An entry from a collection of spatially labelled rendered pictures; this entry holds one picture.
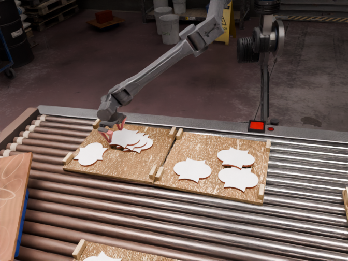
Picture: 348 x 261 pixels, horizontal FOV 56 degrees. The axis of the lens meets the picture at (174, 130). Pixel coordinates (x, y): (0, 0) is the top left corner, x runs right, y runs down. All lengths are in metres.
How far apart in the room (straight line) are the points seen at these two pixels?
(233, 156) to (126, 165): 0.44
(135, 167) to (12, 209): 0.48
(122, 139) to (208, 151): 0.39
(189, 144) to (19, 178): 0.69
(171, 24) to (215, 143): 3.67
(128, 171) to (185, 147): 0.27
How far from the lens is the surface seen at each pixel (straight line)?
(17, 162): 1.42
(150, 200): 1.26
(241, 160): 1.35
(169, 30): 5.03
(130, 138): 1.49
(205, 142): 1.47
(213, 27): 1.32
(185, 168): 1.33
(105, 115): 1.35
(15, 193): 1.28
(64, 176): 1.46
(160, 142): 1.48
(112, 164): 1.42
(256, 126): 1.59
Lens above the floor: 1.84
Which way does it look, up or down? 36 degrees down
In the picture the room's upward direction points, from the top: 5 degrees counter-clockwise
